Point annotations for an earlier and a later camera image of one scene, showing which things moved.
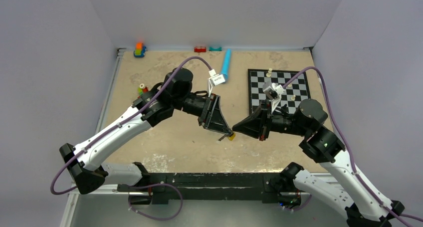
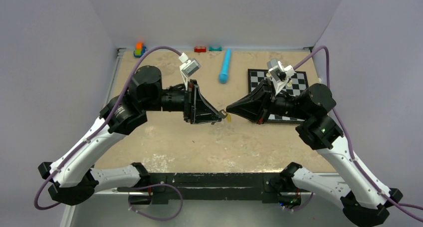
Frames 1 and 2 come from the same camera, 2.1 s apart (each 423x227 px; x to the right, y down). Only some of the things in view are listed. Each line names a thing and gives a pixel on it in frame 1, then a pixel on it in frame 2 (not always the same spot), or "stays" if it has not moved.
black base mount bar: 269,187 stays
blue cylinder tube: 226,66 stays
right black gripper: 258,123 to 252,106
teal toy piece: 211,49 stays
